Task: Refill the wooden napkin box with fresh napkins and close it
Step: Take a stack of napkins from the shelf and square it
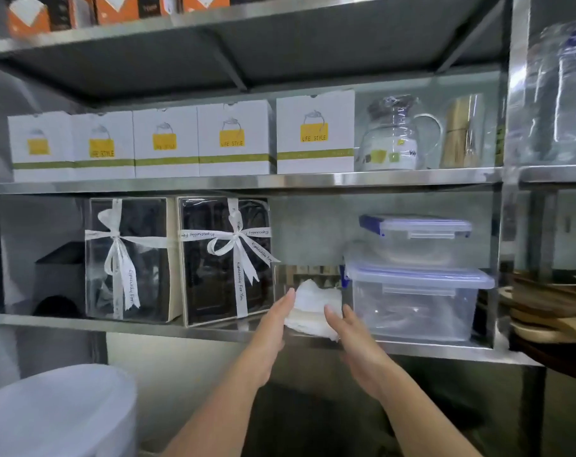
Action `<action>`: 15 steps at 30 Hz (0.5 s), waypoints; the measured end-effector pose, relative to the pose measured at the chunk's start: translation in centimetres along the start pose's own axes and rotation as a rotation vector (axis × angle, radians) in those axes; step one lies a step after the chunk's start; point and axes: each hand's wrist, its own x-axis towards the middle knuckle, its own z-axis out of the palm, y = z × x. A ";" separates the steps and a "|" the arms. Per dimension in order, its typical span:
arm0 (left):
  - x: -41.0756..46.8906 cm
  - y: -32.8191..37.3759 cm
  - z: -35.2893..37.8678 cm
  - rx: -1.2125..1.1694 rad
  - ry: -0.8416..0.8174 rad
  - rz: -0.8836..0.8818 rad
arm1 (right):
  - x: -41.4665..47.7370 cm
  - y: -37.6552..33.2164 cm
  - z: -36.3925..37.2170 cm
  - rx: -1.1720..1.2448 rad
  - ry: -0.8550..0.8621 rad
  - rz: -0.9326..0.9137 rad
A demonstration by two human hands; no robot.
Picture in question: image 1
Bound person's right hand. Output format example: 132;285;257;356
323;303;399;401

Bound person's left hand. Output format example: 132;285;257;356
244;288;296;389

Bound white cloth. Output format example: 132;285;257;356
284;279;344;342

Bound person's right forearm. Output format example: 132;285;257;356
376;368;484;457

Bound person's left forearm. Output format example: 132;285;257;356
162;368;262;457

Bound small clear box wooden pieces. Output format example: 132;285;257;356
274;264;344;300

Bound clear gift box white ribbon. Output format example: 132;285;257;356
176;196;280;328
84;197;183;324

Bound large clear plastic container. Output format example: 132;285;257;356
342;254;495;343

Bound small clear container blue lid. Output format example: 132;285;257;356
358;213;473;268

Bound stainless steel shelf rack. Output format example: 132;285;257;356
0;0;576;457

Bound white box with yellow label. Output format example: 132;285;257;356
8;111;76;182
197;100;275;177
276;89;355;175
72;110;136;181
133;106;200;179

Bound wrapped glass pitcher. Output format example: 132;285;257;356
355;94;442;172

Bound stack of wooden boards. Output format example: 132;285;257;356
497;270;576;369

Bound wooden item in clear pack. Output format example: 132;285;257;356
440;94;487;169

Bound orange and black box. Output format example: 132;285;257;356
180;0;269;15
93;0;180;26
5;0;96;39

